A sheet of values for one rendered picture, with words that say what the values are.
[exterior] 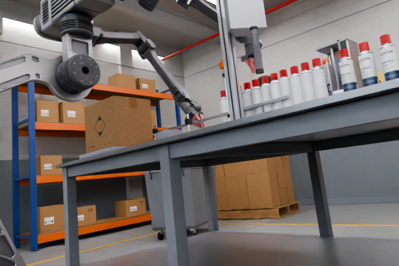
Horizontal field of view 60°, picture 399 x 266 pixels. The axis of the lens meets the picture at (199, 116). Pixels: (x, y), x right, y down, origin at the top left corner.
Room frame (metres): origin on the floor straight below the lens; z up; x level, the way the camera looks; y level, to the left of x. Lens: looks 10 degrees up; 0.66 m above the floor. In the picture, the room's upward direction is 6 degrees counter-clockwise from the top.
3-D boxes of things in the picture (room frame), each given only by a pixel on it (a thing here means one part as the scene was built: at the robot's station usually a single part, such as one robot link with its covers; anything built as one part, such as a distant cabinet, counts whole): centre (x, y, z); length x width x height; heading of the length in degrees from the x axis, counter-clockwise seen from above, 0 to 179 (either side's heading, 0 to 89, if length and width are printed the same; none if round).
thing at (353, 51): (1.39, -0.60, 1.01); 0.14 x 0.13 x 0.26; 45
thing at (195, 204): (4.34, 0.30, 0.48); 0.89 x 0.63 x 0.96; 158
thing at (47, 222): (5.58, 1.50, 1.26); 2.77 x 0.60 x 2.51; 139
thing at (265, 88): (1.54, -0.32, 0.98); 0.05 x 0.05 x 0.20
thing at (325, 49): (1.39, -0.60, 1.14); 0.14 x 0.11 x 0.01; 45
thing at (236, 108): (1.49, -0.16, 1.17); 0.04 x 0.04 x 0.67; 45
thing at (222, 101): (1.73, -0.14, 0.98); 0.05 x 0.05 x 0.20
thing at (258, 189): (5.55, -0.67, 0.70); 1.20 x 0.83 x 1.39; 55
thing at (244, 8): (1.49, -0.25, 1.38); 0.17 x 0.10 x 0.19; 100
